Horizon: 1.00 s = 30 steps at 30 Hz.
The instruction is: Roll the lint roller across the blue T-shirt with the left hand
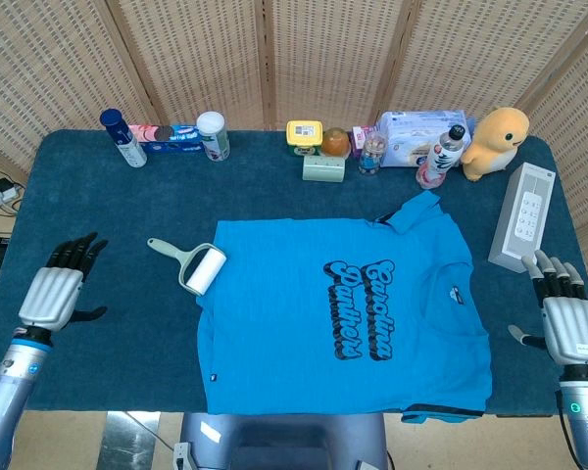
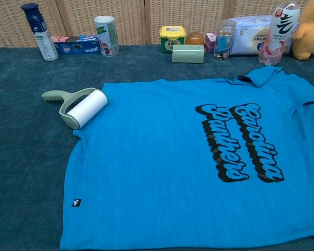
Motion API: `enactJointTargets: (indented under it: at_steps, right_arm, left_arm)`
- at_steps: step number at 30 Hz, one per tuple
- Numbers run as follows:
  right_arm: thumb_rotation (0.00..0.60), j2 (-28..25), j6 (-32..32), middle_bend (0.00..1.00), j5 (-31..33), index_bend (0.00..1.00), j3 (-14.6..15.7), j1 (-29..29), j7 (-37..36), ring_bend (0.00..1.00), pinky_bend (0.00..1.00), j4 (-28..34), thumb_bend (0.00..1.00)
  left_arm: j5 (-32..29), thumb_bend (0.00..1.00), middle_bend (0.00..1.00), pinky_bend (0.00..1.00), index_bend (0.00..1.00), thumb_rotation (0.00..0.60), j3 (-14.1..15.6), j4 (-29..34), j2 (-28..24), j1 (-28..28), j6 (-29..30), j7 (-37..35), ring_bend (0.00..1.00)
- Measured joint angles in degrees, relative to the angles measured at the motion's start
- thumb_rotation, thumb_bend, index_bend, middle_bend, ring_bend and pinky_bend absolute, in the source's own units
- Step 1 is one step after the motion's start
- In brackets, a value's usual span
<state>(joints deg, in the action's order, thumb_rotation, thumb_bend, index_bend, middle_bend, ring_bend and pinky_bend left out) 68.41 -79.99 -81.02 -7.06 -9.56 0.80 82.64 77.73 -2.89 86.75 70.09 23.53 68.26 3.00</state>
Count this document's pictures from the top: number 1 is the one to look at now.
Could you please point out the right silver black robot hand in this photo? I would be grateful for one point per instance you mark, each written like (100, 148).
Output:
(571, 325)

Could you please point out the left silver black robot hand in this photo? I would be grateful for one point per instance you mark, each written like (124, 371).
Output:
(51, 291)

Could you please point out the pale green lint roller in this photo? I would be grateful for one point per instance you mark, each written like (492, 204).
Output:
(203, 269)

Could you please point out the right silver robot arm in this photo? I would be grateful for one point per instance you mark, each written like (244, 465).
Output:
(585, 416)

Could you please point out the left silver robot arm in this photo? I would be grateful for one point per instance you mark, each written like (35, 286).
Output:
(14, 377)

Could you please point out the dark teal carpeted table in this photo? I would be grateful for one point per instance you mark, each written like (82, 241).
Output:
(127, 205)

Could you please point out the white power strip box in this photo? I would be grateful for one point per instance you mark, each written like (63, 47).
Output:
(522, 215)

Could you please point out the blue capped spray can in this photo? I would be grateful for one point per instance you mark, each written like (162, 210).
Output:
(126, 142)

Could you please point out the blue pink cookie box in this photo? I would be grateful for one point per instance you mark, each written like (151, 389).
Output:
(169, 139)

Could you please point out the yellow plush toy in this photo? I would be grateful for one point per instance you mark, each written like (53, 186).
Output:
(492, 147)

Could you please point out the pink white drink bottle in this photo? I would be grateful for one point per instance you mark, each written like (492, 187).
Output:
(438, 161)

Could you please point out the white lidded chips canister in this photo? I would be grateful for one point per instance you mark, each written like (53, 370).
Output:
(214, 137)

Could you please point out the blue printed t-shirt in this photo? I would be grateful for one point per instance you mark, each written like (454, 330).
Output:
(294, 323)

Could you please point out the white blue tissue pack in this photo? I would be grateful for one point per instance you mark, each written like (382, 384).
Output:
(411, 137)

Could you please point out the clear plastic snack jar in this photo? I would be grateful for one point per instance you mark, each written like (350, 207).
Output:
(371, 155)

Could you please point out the grey robot torso base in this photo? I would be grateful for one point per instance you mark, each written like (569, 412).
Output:
(284, 440)

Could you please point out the small pink purple box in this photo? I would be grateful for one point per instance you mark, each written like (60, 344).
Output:
(360, 139)

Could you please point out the pale green rectangular box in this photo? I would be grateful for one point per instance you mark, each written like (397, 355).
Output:
(323, 170)

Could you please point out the yellow lidded green tub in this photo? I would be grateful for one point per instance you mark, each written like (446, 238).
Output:
(303, 137)

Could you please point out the woven wooden folding screen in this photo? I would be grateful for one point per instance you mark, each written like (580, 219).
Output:
(323, 59)

